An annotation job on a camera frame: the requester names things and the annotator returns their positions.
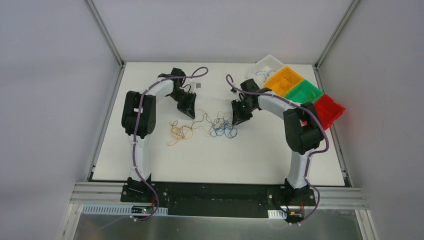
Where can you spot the aluminium frame rail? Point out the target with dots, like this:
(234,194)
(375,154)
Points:
(341,198)

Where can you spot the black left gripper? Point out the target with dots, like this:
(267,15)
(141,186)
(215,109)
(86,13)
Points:
(185,100)

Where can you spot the red plastic bin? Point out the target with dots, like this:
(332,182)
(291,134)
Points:
(328,110)

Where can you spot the clear plastic bin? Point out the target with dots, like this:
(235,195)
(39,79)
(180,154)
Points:
(262,70)

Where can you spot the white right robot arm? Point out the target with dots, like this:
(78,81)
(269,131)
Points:
(302,126)

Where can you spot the green plastic bin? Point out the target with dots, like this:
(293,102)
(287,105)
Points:
(304,92)

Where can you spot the yellow plastic bin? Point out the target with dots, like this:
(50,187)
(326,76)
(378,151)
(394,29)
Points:
(284,81)

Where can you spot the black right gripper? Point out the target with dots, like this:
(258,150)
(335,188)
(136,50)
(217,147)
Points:
(241,105)

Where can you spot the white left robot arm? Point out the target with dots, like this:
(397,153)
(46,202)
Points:
(139,118)

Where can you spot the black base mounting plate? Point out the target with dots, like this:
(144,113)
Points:
(216,199)

